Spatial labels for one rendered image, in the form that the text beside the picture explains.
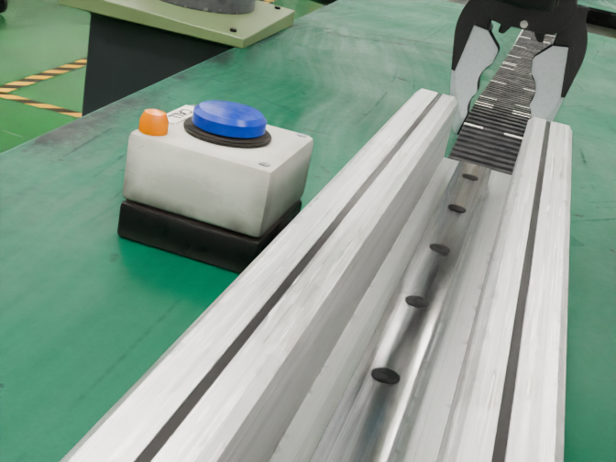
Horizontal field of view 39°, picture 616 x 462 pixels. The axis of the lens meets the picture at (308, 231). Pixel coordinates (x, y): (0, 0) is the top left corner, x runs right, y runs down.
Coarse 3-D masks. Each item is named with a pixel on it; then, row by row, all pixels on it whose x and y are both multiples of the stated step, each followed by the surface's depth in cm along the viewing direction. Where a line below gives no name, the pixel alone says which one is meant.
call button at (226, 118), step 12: (204, 108) 46; (216, 108) 46; (228, 108) 47; (240, 108) 47; (252, 108) 48; (192, 120) 46; (204, 120) 45; (216, 120) 45; (228, 120) 45; (240, 120) 45; (252, 120) 46; (264, 120) 47; (216, 132) 45; (228, 132) 45; (240, 132) 45; (252, 132) 46; (264, 132) 47
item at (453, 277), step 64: (384, 128) 45; (448, 128) 54; (320, 192) 34; (384, 192) 35; (448, 192) 46; (512, 192) 39; (320, 256) 28; (384, 256) 39; (448, 256) 38; (512, 256) 32; (256, 320) 24; (320, 320) 26; (384, 320) 31; (448, 320) 35; (512, 320) 27; (192, 384) 20; (256, 384) 21; (320, 384) 29; (384, 384) 27; (448, 384) 30; (512, 384) 23; (128, 448) 18; (192, 448) 18; (256, 448) 22; (320, 448) 24; (384, 448) 24; (448, 448) 20; (512, 448) 20
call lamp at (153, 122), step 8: (144, 112) 44; (152, 112) 44; (160, 112) 45; (144, 120) 44; (152, 120) 44; (160, 120) 44; (168, 120) 45; (144, 128) 44; (152, 128) 44; (160, 128) 44; (160, 136) 45
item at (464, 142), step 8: (456, 144) 69; (464, 144) 69; (472, 144) 70; (480, 144) 70; (488, 144) 70; (488, 152) 69; (496, 152) 69; (504, 152) 69; (512, 152) 69; (512, 160) 68
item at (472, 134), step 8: (464, 128) 72; (464, 136) 71; (472, 136) 71; (480, 136) 71; (488, 136) 71; (496, 136) 71; (496, 144) 70; (504, 144) 70; (512, 144) 71; (520, 144) 71
